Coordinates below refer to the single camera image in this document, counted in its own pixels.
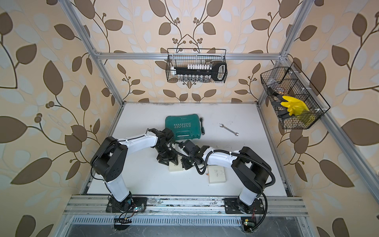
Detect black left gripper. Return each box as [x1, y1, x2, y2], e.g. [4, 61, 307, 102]
[155, 144, 180, 165]

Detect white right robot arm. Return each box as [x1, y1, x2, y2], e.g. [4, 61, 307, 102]
[170, 140, 276, 206]

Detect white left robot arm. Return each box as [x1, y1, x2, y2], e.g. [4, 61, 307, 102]
[90, 128, 178, 203]

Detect large cream jewelry box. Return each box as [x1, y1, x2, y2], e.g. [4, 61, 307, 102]
[208, 166, 227, 184]

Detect green plastic tool case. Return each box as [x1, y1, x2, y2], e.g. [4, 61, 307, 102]
[165, 114, 202, 141]

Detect silver open-end wrench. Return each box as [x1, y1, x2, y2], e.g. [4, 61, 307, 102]
[220, 123, 239, 136]

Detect black pliers in basket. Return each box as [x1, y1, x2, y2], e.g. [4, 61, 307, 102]
[268, 87, 291, 119]

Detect yellow rubber glove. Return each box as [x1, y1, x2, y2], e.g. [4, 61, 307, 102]
[280, 96, 310, 116]

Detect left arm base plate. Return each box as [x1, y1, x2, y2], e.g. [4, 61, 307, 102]
[106, 194, 148, 213]

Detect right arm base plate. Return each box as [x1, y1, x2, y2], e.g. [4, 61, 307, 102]
[223, 197, 265, 214]

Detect socket set rail black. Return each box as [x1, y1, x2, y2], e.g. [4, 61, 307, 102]
[168, 61, 228, 83]

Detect black wire basket back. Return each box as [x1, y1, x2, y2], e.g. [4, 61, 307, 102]
[165, 47, 228, 84]

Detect black wire basket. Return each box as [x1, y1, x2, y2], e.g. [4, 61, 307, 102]
[260, 62, 331, 129]
[165, 47, 228, 84]

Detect black wire basket right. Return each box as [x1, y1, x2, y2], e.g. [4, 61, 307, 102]
[260, 62, 331, 129]

